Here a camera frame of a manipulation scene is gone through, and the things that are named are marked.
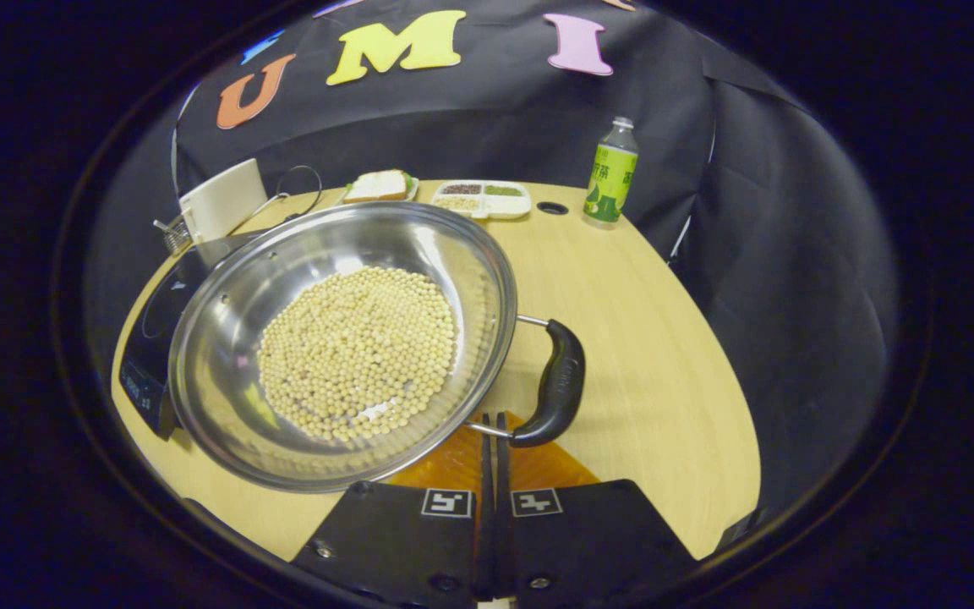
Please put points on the stainless steel pot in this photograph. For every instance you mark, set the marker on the stainless steel pot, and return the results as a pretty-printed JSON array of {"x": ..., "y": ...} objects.
[{"x": 225, "y": 355}]

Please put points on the white bread sandwich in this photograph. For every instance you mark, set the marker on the white bread sandwich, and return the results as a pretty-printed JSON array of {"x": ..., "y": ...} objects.
[{"x": 377, "y": 184}]

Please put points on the green label drink bottle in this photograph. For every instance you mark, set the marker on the green label drink bottle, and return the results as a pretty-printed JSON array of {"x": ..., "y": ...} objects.
[{"x": 610, "y": 178}]

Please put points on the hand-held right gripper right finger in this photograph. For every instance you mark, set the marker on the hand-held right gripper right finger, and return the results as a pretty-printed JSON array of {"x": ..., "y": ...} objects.
[{"x": 588, "y": 533}]

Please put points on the white divided bean plate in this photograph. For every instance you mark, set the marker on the white divided bean plate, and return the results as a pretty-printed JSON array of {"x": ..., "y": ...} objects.
[{"x": 487, "y": 201}]

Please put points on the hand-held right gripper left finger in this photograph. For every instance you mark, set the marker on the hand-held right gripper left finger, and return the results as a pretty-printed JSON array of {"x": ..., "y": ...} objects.
[{"x": 402, "y": 533}]

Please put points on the black induction cooktop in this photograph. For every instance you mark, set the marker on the black induction cooktop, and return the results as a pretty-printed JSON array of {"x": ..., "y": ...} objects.
[{"x": 149, "y": 347}]

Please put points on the pile of soybeans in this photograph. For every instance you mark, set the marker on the pile of soybeans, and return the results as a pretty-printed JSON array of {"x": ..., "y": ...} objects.
[{"x": 360, "y": 351}]

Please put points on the white toaster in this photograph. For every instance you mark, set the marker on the white toaster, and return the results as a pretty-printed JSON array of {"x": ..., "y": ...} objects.
[{"x": 225, "y": 199}]

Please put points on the white sandwich plate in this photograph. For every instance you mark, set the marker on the white sandwich plate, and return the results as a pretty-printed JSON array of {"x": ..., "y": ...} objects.
[{"x": 413, "y": 190}]

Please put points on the black backdrop cloth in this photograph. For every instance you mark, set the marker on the black backdrop cloth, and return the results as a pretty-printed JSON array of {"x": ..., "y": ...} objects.
[{"x": 774, "y": 254}]

